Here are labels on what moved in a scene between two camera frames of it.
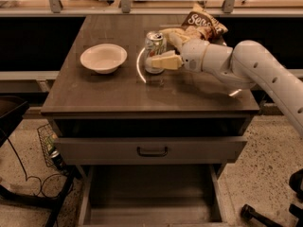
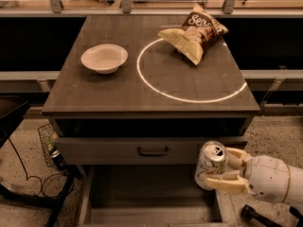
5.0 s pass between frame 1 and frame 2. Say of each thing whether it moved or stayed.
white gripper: moved
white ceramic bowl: stayed
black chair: stayed
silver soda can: moved
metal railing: stayed
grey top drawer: stayed
